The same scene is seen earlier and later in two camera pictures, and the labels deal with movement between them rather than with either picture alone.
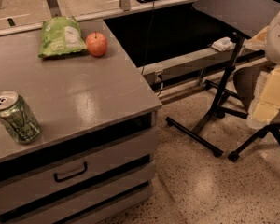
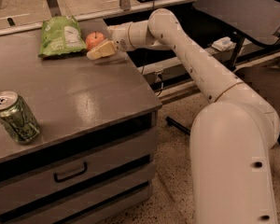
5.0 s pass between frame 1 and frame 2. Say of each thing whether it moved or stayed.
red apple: stayed
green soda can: stayed
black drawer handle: stayed
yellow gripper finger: moved
